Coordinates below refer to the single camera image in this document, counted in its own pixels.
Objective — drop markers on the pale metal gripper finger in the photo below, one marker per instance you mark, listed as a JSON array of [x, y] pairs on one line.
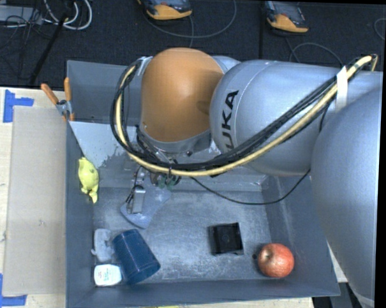
[[155, 203], [138, 201]]

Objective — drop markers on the grey metal bin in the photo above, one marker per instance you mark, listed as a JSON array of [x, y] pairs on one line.
[[190, 214]]

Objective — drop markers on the yellow toy animal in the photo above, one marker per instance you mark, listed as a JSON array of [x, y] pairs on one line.
[[88, 177]]

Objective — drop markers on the dark blue cup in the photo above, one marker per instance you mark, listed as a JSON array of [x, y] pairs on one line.
[[135, 257]]

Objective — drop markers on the clear plastic piece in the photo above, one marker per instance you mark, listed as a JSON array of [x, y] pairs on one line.
[[102, 245]]

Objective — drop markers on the black square box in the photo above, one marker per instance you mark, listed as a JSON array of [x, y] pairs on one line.
[[226, 239]]

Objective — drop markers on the pale flat board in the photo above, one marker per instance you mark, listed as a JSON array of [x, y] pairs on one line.
[[34, 200]]

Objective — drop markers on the red apple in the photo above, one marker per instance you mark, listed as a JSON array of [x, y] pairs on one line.
[[276, 260]]

